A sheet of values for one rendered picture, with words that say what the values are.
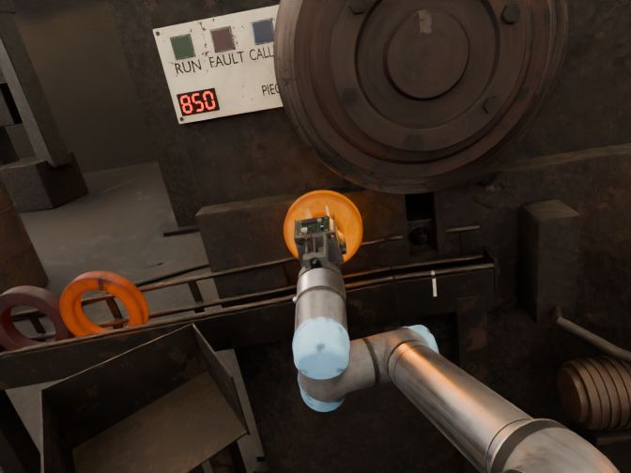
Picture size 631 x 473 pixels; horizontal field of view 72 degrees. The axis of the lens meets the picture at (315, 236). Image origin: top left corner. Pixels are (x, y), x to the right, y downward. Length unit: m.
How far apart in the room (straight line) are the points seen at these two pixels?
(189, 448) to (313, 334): 0.32
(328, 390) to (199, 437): 0.24
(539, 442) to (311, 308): 0.32
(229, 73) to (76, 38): 6.98
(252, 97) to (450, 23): 0.41
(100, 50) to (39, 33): 0.89
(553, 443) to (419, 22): 0.53
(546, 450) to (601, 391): 0.54
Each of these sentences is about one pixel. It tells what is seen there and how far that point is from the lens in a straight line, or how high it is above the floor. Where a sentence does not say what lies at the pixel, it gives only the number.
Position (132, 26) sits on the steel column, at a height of 1.54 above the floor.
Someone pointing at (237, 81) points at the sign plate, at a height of 1.12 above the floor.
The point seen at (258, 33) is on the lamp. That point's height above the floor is 1.20.
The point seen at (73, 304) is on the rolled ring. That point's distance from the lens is 1.10.
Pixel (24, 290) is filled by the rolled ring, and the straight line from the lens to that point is 1.16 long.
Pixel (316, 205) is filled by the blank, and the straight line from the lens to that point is 0.84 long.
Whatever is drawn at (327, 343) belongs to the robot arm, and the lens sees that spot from 0.58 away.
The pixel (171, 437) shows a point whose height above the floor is 0.60.
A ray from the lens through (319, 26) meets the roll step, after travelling 0.74.
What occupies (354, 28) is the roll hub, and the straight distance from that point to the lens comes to 0.69.
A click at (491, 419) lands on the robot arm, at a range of 0.50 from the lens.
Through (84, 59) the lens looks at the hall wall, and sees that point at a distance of 7.85.
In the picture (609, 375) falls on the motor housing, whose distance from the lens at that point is 0.99.
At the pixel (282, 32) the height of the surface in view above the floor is 1.19.
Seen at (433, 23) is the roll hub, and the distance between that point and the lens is 0.70.
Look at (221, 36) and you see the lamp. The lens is 0.93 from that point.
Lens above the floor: 1.14
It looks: 22 degrees down
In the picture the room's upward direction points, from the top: 10 degrees counter-clockwise
